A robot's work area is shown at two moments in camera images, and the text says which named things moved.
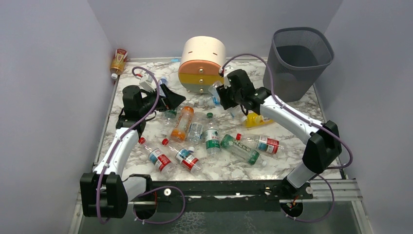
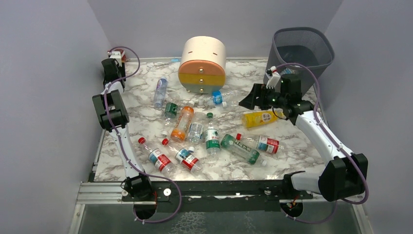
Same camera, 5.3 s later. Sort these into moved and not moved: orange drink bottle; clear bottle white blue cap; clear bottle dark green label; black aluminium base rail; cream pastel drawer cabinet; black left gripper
Moved: black left gripper; clear bottle white blue cap
Not moved: clear bottle dark green label; black aluminium base rail; cream pastel drawer cabinet; orange drink bottle
